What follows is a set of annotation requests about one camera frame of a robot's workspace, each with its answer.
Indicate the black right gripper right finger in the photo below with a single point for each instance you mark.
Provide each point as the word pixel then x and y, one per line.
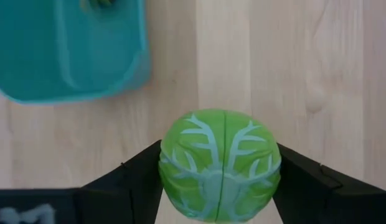
pixel 330 205

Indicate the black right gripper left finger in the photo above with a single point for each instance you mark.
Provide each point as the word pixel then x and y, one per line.
pixel 87 205

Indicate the green toy cabbage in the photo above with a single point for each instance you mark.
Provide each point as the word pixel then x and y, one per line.
pixel 218 165

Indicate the teal plastic bin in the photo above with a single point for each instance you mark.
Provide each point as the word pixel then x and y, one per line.
pixel 68 53

